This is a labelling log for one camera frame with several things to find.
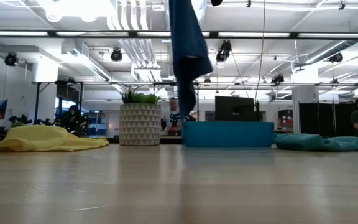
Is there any blue microfiber towel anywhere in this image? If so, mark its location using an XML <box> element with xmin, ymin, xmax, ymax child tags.
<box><xmin>168</xmin><ymin>0</ymin><xmax>214</xmax><ymax>123</ymax></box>

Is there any teal microfiber towel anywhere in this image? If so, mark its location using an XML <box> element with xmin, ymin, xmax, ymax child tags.
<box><xmin>274</xmin><ymin>133</ymin><xmax>358</xmax><ymax>152</ymax></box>

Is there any yellow microfiber towel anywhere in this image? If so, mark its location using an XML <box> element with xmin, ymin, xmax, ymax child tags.
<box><xmin>0</xmin><ymin>125</ymin><xmax>110</xmax><ymax>153</ymax></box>

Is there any black track spotlight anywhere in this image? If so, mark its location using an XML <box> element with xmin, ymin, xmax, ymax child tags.
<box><xmin>328</xmin><ymin>52</ymin><xmax>344</xmax><ymax>64</ymax></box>
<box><xmin>4</xmin><ymin>52</ymin><xmax>19</xmax><ymax>67</ymax></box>
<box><xmin>215</xmin><ymin>40</ymin><xmax>232</xmax><ymax>63</ymax></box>
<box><xmin>271</xmin><ymin>73</ymin><xmax>285</xmax><ymax>85</ymax></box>
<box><xmin>110</xmin><ymin>48</ymin><xmax>123</xmax><ymax>62</ymax></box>

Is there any black monitor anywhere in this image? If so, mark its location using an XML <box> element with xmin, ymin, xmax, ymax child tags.
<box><xmin>214</xmin><ymin>95</ymin><xmax>260</xmax><ymax>122</ymax></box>

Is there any green artificial succulent plant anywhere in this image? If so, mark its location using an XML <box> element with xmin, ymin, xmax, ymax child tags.
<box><xmin>119</xmin><ymin>85</ymin><xmax>161</xmax><ymax>105</ymax></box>

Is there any blue storage bin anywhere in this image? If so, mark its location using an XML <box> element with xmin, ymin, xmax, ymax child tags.
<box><xmin>181</xmin><ymin>121</ymin><xmax>275</xmax><ymax>148</ymax></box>

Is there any red storage shelf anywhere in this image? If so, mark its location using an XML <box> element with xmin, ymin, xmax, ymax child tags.
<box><xmin>278</xmin><ymin>109</ymin><xmax>294</xmax><ymax>134</ymax></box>

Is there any triangle patterned planter pot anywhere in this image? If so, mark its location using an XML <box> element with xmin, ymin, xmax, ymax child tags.
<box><xmin>119</xmin><ymin>103</ymin><xmax>162</xmax><ymax>146</ymax></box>

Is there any black room divider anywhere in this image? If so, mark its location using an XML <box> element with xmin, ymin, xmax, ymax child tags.
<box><xmin>299</xmin><ymin>102</ymin><xmax>358</xmax><ymax>138</ymax></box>

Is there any black overhead frame bar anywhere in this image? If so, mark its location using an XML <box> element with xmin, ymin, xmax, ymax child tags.
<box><xmin>0</xmin><ymin>30</ymin><xmax>358</xmax><ymax>40</ymax></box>

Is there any black metal frame stand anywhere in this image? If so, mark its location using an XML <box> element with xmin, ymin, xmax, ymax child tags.
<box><xmin>152</xmin><ymin>82</ymin><xmax>200</xmax><ymax>122</ymax></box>
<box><xmin>31</xmin><ymin>80</ymin><xmax>85</xmax><ymax>125</ymax></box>

